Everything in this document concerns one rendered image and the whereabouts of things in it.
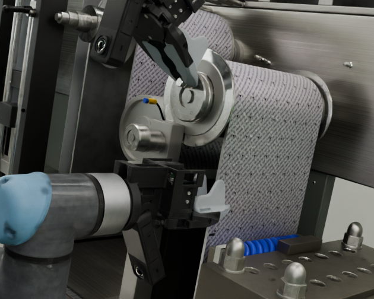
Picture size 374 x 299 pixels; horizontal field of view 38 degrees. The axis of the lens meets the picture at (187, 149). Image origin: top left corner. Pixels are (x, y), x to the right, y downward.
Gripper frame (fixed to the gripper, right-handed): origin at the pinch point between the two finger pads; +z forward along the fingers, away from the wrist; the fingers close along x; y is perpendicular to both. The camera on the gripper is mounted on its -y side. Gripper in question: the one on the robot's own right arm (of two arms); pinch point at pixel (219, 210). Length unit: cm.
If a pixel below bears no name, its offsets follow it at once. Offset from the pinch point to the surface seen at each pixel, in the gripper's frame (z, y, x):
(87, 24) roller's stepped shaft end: -8.8, 24.3, 29.4
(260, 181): 8.0, 4.5, -0.3
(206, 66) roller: -3.5, 20.7, 4.8
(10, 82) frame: -14.5, 11.8, 43.2
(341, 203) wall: 263, -49, 124
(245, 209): 5.7, -0.1, -0.3
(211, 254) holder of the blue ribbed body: -1.9, -6.1, -1.6
